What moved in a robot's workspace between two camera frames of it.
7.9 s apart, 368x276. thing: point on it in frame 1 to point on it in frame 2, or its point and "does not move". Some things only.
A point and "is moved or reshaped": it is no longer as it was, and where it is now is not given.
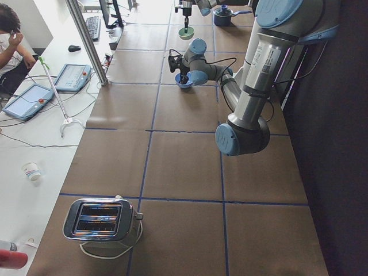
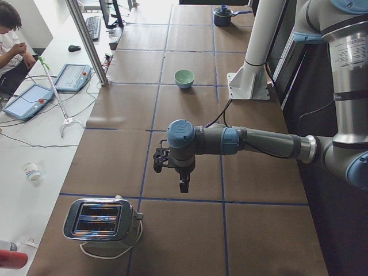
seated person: [15, 63] does not move
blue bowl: [188, 83] does not move
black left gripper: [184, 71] to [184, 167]
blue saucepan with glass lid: [222, 15] does not move
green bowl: [186, 35] is moved or reshaped
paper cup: [31, 169] does not move
